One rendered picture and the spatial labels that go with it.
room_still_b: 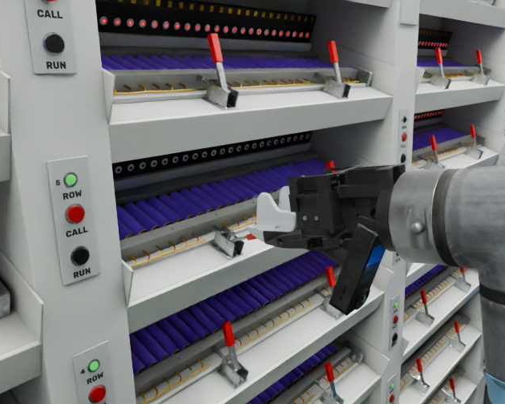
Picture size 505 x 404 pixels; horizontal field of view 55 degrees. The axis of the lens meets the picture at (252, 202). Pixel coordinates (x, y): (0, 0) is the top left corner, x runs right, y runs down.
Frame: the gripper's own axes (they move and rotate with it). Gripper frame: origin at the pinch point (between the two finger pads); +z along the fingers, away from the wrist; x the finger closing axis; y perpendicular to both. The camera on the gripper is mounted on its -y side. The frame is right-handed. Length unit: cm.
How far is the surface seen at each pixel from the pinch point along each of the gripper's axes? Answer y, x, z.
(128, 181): 8.4, 5.6, 19.4
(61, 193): 9.7, 23.7, 2.1
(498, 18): 33, -103, -1
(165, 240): 0.5, 7.8, 9.8
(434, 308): -42, -78, 14
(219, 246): -2.1, 1.0, 7.3
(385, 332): -34, -44, 10
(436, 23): 37, -108, 18
